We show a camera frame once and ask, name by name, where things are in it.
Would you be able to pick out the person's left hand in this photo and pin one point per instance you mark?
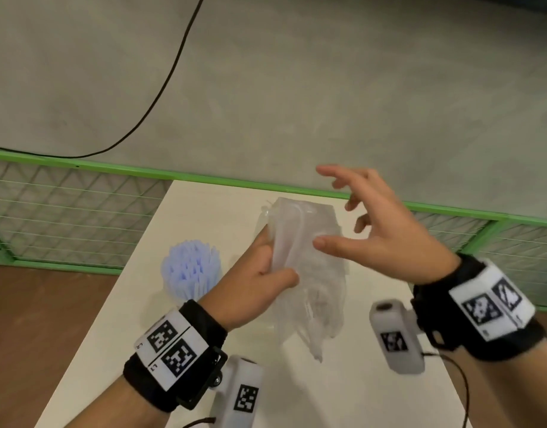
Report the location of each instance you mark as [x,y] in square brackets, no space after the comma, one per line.
[240,289]

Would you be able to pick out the person's right hand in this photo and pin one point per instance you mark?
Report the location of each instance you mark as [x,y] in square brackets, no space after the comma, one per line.
[402,240]

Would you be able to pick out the person's right little finger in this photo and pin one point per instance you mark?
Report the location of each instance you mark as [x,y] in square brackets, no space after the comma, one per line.
[361,223]

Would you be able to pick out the person's right thumb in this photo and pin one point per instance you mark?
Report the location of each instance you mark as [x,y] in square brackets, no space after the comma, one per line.
[340,247]

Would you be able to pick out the person's right middle finger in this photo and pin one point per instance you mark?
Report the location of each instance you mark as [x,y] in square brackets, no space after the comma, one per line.
[344,182]

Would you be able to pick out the person's left thumb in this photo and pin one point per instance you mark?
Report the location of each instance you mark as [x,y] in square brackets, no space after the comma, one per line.
[280,279]

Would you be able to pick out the clear plastic bag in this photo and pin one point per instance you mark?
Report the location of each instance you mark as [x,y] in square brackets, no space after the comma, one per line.
[309,271]

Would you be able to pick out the person's right forearm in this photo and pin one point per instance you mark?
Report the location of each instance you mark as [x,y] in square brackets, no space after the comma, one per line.
[514,392]

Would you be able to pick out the person's left forearm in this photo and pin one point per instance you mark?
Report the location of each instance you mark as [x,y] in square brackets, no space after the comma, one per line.
[108,407]

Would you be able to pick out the black left wristband with markers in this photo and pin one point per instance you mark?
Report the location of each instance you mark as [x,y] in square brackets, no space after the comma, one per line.
[175,352]

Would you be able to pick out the black wristband with markers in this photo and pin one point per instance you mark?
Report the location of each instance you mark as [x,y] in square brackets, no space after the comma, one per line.
[487,307]
[175,352]

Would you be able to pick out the black right wristband with markers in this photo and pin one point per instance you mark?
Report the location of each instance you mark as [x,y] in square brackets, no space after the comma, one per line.
[487,307]

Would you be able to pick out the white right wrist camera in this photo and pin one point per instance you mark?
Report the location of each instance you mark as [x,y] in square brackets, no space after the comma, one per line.
[396,336]

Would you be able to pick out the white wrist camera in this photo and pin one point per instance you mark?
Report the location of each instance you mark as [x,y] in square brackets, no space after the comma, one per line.
[396,336]
[240,392]

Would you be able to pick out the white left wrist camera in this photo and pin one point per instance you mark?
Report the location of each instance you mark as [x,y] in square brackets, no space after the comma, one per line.
[240,392]

